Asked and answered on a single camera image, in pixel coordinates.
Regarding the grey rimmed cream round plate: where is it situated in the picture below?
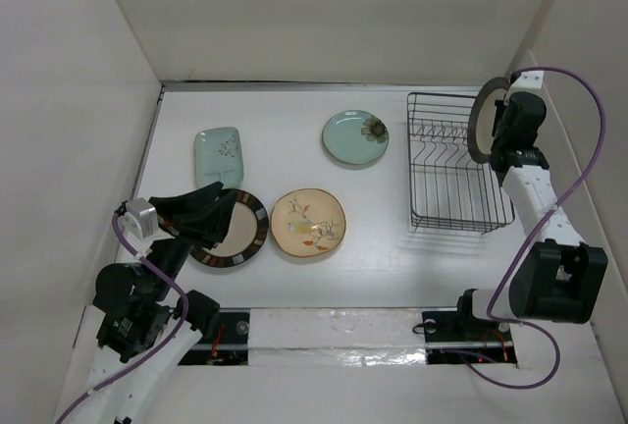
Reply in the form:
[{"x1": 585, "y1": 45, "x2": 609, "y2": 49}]
[{"x1": 466, "y1": 77, "x2": 509, "y2": 164}]

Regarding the teal round flower plate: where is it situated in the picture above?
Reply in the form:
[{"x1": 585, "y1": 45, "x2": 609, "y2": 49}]
[{"x1": 322, "y1": 110, "x2": 390, "y2": 165}]

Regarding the black wire dish rack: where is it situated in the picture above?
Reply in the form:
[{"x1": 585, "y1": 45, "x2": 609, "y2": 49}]
[{"x1": 406, "y1": 91, "x2": 515, "y2": 234}]

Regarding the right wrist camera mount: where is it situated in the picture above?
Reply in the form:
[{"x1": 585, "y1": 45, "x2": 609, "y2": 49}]
[{"x1": 509, "y1": 69, "x2": 545, "y2": 93}]

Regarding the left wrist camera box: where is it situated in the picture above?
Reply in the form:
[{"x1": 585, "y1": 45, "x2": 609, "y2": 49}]
[{"x1": 118, "y1": 197, "x2": 159, "y2": 240}]

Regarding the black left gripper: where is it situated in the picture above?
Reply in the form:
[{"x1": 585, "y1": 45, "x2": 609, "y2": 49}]
[{"x1": 146, "y1": 179, "x2": 237, "y2": 297}]

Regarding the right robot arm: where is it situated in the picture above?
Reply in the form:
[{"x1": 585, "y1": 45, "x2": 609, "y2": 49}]
[{"x1": 452, "y1": 87, "x2": 608, "y2": 339}]

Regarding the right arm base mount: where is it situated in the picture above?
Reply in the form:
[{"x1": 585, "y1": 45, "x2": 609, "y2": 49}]
[{"x1": 413, "y1": 310, "x2": 518, "y2": 365}]

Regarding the brown striped rim plate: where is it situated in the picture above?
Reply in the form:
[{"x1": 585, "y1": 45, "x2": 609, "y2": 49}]
[{"x1": 190, "y1": 188, "x2": 269, "y2": 269}]

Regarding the light green rectangular plate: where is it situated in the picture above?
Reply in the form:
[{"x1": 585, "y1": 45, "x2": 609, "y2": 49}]
[{"x1": 193, "y1": 127, "x2": 244, "y2": 188}]

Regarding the cream bird pattern plate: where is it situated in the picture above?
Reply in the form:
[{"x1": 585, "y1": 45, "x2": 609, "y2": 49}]
[{"x1": 270, "y1": 188, "x2": 347, "y2": 258}]

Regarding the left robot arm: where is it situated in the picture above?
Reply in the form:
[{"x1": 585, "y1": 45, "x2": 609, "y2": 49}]
[{"x1": 56, "y1": 182, "x2": 237, "y2": 423}]

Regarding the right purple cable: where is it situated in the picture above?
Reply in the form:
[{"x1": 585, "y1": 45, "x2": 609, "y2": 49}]
[{"x1": 460, "y1": 66, "x2": 607, "y2": 390}]

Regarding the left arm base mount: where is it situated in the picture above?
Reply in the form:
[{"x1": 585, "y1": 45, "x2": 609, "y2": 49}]
[{"x1": 179, "y1": 308, "x2": 251, "y2": 366}]

